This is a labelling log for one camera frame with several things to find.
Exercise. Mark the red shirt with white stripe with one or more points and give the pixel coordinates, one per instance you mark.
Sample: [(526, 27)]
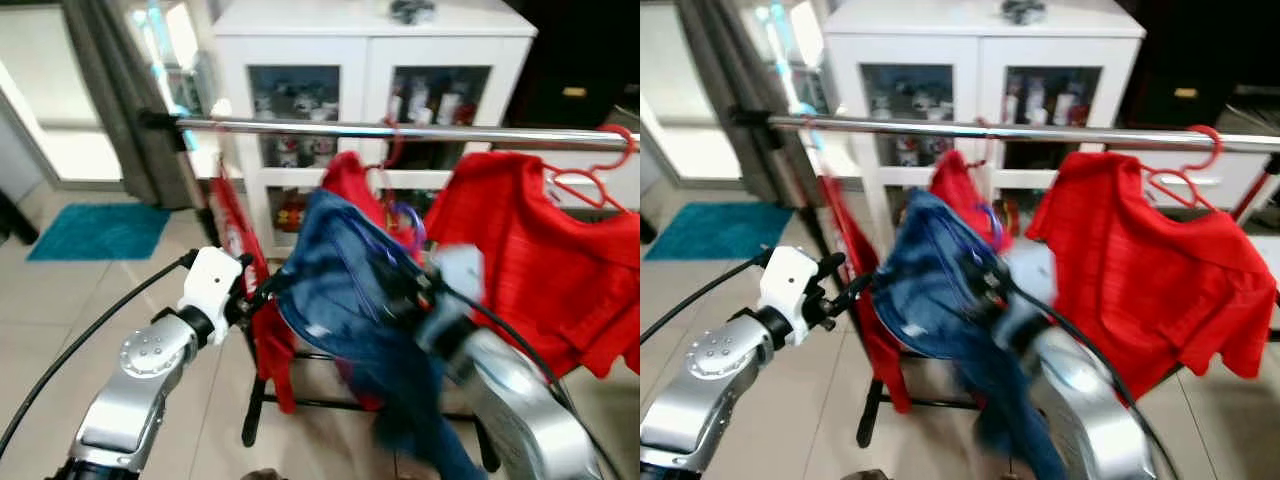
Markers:
[(350, 180), (960, 185)]

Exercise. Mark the dark grey small object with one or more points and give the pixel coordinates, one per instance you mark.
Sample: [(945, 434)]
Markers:
[(1022, 10), (412, 10)]

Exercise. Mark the grey robot leg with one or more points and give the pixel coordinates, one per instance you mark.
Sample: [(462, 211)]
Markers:
[(865, 475), (262, 475)]

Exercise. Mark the steel rail clothes rack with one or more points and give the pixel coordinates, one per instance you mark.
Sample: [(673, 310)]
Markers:
[(450, 133), (1100, 137)]

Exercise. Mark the purple clothes hanger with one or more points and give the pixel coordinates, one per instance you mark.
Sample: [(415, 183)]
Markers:
[(424, 228), (998, 222)]

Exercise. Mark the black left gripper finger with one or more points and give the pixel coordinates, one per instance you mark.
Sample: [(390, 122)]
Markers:
[(272, 288), (246, 264), (855, 287), (832, 264)]

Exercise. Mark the black table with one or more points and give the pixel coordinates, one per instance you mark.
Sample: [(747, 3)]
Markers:
[(12, 215)]

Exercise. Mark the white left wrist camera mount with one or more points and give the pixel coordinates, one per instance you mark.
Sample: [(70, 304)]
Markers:
[(790, 285), (212, 280)]

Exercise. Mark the grey curtain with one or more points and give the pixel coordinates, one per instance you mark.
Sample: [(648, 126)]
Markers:
[(110, 100), (725, 100)]

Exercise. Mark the plain red shirt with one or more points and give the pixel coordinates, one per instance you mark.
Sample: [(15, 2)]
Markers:
[(1140, 260), (530, 250)]

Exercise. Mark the white glass door cabinet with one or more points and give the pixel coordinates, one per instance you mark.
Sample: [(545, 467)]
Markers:
[(980, 45), (370, 45)]

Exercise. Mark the dark wooden cabinet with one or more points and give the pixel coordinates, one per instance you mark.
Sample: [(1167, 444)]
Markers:
[(1200, 50), (580, 50)]

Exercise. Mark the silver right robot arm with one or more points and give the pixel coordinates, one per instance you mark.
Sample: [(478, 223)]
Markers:
[(1085, 400), (520, 400)]

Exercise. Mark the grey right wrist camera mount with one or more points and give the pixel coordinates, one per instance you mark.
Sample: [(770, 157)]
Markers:
[(1030, 275), (460, 275)]

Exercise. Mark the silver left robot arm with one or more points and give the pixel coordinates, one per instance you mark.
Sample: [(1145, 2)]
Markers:
[(130, 400), (700, 400)]

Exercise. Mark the red tank top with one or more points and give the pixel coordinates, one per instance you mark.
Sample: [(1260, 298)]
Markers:
[(885, 360), (272, 350)]

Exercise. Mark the teal floor mat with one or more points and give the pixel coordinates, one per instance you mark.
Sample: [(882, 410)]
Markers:
[(100, 232), (700, 232)]

